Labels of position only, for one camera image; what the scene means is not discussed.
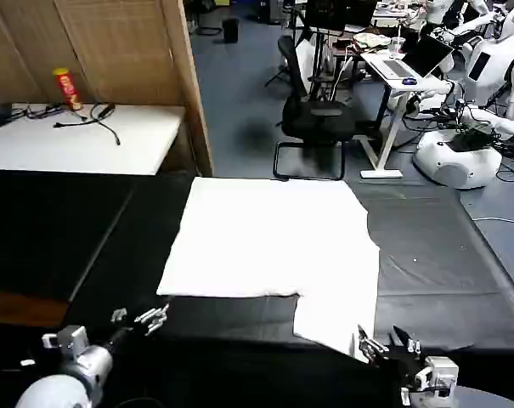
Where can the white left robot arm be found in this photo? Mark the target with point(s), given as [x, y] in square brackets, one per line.
[65, 382]

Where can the white humanoid robot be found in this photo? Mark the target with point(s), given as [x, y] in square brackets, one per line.
[481, 98]

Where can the black waste bin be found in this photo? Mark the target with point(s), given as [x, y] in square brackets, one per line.
[230, 29]

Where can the white standing desk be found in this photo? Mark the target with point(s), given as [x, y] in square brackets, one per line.
[388, 110]

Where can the white side table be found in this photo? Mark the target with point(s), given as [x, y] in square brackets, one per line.
[82, 140]

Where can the black office chair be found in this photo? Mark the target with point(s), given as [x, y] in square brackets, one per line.
[314, 115]

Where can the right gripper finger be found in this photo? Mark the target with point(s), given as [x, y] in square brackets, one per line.
[369, 345]
[407, 341]

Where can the clear cup with straw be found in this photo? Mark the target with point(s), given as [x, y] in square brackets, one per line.
[396, 46]

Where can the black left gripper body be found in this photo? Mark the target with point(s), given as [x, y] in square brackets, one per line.
[122, 336]

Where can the wooden partition screen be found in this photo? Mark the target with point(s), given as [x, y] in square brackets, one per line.
[112, 47]

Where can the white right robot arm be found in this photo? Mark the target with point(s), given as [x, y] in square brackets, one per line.
[439, 376]

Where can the silver open laptop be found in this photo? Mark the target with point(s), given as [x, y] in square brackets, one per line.
[418, 59]

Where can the blue computer mouse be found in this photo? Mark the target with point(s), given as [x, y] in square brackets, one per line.
[408, 81]

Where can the black table cover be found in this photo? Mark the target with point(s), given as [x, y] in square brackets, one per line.
[430, 263]

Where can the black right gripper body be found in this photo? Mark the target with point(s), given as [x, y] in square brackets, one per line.
[399, 365]

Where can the red chips can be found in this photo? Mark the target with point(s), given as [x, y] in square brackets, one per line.
[68, 90]

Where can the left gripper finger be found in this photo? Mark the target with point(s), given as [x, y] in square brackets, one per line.
[152, 313]
[156, 324]

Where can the white folded cloth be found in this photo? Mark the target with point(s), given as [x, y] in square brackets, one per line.
[273, 242]

